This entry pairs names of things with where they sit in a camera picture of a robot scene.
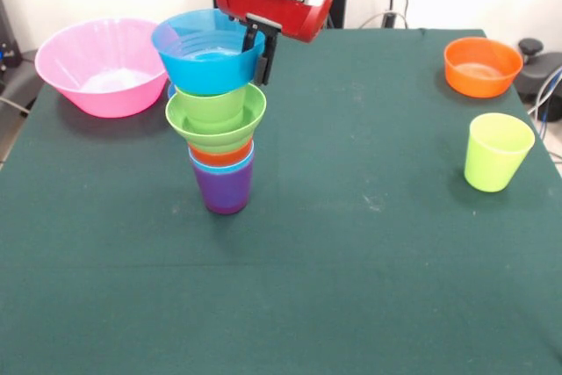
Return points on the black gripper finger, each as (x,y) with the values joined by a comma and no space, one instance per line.
(265,61)
(249,39)

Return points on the blue bowl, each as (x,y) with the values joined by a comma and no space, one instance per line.
(171,93)
(206,76)

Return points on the green bowl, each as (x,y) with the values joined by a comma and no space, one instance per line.
(219,135)

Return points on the orange cup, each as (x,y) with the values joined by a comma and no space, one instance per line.
(217,156)

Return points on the blue cup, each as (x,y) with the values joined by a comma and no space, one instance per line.
(224,168)

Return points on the purple cup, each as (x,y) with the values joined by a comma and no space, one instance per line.
(224,190)

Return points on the yellow-green cup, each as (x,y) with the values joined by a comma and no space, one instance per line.
(492,168)

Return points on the black plug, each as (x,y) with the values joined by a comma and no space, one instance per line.
(389,19)

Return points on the large pink bowl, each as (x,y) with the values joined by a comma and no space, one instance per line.
(66,67)

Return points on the orange bowl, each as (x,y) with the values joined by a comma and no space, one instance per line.
(480,85)

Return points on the dark green table cloth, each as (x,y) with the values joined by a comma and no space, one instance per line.
(281,283)

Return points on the black device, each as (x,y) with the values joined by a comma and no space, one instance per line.
(9,54)

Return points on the black office chair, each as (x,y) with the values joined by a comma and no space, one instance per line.
(540,72)

